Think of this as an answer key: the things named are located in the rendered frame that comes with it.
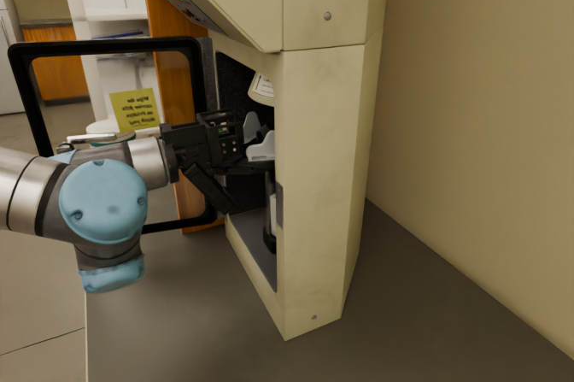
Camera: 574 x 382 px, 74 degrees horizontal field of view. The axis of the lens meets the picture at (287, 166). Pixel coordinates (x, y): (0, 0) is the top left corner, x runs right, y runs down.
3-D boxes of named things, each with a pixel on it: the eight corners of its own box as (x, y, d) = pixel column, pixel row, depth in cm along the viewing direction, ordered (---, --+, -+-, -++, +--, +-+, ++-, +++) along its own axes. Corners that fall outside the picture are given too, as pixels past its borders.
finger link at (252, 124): (278, 106, 67) (239, 121, 61) (278, 137, 70) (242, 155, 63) (264, 102, 69) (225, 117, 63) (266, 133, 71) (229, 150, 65)
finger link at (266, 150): (306, 132, 56) (243, 134, 56) (307, 168, 59) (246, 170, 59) (305, 125, 59) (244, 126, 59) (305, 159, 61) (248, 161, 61)
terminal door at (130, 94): (218, 222, 86) (200, 35, 68) (68, 245, 78) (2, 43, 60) (218, 220, 86) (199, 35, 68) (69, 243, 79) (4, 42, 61)
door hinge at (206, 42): (224, 216, 87) (207, 36, 69) (227, 222, 85) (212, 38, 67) (217, 218, 87) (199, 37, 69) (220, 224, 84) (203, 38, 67)
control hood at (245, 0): (206, 22, 69) (201, -42, 64) (284, 52, 43) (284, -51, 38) (138, 26, 64) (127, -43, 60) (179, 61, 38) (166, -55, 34)
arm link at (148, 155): (143, 201, 54) (136, 176, 60) (175, 193, 55) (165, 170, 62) (131, 153, 50) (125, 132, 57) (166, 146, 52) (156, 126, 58)
